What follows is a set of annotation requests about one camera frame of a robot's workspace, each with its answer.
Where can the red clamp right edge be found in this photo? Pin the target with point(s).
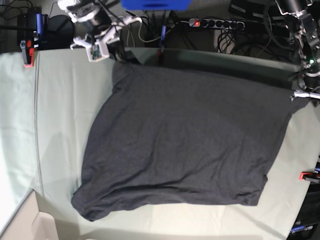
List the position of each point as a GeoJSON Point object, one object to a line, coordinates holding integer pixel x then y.
{"type": "Point", "coordinates": [311, 176]}

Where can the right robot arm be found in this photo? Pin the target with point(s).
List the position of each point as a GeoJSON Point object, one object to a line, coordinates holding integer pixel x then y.
{"type": "Point", "coordinates": [103, 25]}

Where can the red clamp left corner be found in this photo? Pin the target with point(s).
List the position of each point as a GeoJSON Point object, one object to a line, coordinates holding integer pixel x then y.
{"type": "Point", "coordinates": [27, 51]}

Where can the beige cardboard box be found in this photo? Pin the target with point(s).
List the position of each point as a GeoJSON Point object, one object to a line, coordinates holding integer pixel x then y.
{"type": "Point", "coordinates": [29, 223]}

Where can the black power strip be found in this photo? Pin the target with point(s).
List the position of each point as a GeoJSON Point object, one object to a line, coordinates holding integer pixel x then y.
{"type": "Point", "coordinates": [217, 24]}

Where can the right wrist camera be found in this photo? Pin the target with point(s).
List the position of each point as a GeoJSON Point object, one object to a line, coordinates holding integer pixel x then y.
{"type": "Point", "coordinates": [97, 52]}

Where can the light green tablecloth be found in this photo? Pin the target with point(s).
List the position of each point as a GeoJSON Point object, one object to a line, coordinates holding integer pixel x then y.
{"type": "Point", "coordinates": [45, 116]}

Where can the red clamp table middle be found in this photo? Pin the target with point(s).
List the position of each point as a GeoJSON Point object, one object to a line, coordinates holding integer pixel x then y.
{"type": "Point", "coordinates": [161, 57]}

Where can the dark grey t-shirt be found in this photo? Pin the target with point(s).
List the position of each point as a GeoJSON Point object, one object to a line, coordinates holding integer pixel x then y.
{"type": "Point", "coordinates": [168, 136]}

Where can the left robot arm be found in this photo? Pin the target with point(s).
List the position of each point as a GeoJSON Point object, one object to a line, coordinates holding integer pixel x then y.
{"type": "Point", "coordinates": [308, 48]}

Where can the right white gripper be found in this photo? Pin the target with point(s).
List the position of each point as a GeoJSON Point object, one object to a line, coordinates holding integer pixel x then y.
{"type": "Point", "coordinates": [101, 40]}

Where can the blue plastic bin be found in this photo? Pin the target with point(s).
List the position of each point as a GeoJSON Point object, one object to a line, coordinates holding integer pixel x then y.
{"type": "Point", "coordinates": [157, 5]}

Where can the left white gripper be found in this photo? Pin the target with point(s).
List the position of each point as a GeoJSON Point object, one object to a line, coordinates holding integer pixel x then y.
{"type": "Point", "coordinates": [314, 97]}

